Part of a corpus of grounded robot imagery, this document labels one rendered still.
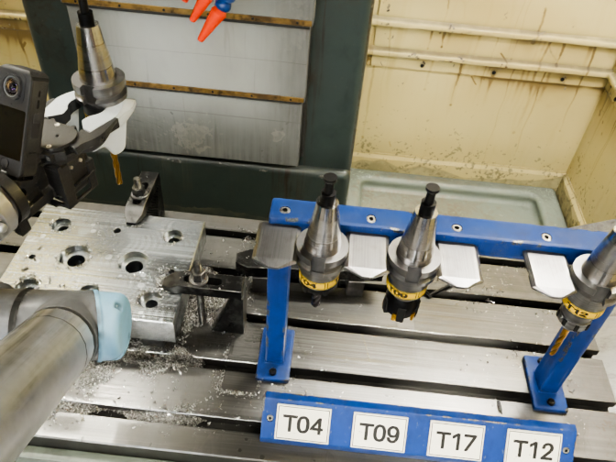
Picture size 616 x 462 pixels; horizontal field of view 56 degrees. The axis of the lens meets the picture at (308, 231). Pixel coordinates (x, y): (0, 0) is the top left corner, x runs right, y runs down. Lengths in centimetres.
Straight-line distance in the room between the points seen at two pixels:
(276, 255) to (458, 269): 22
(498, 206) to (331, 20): 90
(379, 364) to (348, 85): 58
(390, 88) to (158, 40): 70
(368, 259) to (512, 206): 122
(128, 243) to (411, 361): 52
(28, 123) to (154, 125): 69
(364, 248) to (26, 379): 39
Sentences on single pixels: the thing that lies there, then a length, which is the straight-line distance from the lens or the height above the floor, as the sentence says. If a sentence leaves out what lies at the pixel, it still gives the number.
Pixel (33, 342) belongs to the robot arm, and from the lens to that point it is 56.
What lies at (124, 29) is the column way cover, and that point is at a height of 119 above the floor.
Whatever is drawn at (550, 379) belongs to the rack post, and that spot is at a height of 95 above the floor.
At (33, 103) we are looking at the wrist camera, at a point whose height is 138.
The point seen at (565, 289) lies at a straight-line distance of 75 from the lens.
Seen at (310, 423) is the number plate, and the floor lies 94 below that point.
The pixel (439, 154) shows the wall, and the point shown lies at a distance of 180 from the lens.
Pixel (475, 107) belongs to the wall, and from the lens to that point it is 173.
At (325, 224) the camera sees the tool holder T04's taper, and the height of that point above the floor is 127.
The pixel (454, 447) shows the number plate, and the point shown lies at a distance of 91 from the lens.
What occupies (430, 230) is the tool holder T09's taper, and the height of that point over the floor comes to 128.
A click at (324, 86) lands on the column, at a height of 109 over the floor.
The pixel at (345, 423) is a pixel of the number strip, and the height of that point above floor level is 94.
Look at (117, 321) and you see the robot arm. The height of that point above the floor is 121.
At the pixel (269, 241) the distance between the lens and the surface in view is 71.
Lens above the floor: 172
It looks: 44 degrees down
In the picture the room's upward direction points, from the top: 5 degrees clockwise
